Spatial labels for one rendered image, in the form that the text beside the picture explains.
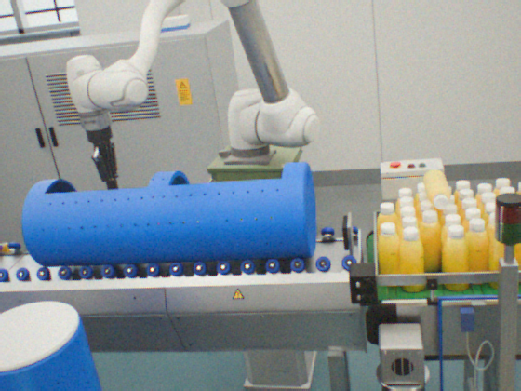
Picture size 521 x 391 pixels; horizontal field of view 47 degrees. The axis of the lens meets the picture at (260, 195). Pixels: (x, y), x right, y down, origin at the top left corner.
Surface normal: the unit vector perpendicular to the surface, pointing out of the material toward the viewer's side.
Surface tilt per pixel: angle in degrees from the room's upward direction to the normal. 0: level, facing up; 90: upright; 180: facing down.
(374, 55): 90
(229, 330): 110
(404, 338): 0
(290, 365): 90
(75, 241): 90
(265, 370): 90
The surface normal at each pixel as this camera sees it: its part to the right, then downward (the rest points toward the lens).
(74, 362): 0.92, 0.03
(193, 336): -0.11, 0.68
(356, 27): -0.20, 0.40
